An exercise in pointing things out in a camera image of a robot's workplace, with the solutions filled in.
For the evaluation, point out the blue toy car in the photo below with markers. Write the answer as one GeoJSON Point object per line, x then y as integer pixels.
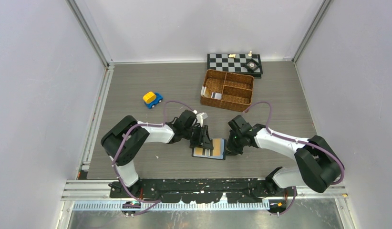
{"type": "Point", "coordinates": [158, 100]}

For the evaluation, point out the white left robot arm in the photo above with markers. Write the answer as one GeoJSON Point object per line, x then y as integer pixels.
{"type": "Point", "coordinates": [124, 140]}

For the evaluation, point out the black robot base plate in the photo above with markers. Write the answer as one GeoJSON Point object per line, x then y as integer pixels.
{"type": "Point", "coordinates": [200, 190]}

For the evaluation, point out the gold credit card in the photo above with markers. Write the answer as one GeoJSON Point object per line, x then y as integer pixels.
{"type": "Point", "coordinates": [217, 151]}
{"type": "Point", "coordinates": [199, 152]}

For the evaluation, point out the silver credit card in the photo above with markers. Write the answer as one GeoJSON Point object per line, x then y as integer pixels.
{"type": "Point", "coordinates": [203, 91]}

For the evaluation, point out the striped card in basket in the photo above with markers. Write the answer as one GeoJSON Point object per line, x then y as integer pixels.
{"type": "Point", "coordinates": [215, 95]}

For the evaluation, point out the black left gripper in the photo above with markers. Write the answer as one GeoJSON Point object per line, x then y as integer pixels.
{"type": "Point", "coordinates": [203, 139]}

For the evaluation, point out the black white chessboard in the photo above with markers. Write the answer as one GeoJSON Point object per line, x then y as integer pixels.
{"type": "Point", "coordinates": [221, 62]}

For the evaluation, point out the woven wicker divided basket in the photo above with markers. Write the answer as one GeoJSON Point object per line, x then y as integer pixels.
{"type": "Point", "coordinates": [236, 90]}

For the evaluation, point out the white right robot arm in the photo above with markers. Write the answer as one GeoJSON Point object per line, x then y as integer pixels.
{"type": "Point", "coordinates": [317, 166]}

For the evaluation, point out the yellow toy block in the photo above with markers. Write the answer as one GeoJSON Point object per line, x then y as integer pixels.
{"type": "Point", "coordinates": [149, 97]}

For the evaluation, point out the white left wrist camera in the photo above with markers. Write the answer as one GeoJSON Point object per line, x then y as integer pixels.
{"type": "Point", "coordinates": [200, 117]}

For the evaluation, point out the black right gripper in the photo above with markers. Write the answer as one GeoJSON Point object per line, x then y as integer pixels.
{"type": "Point", "coordinates": [230, 150]}

